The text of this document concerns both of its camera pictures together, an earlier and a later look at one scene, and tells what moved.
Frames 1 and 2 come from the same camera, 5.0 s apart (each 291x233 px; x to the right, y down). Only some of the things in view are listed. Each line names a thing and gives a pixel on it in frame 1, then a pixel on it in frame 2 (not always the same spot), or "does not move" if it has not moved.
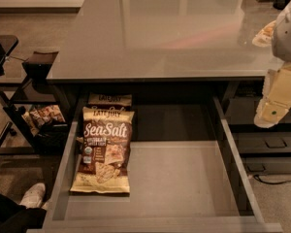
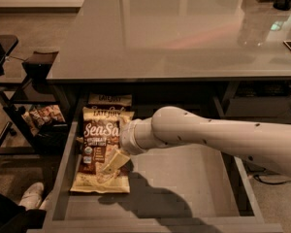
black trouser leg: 9,216 does not move
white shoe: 33,196 does not move
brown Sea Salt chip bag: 105,150 does not move
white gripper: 288,36 -> 128,137
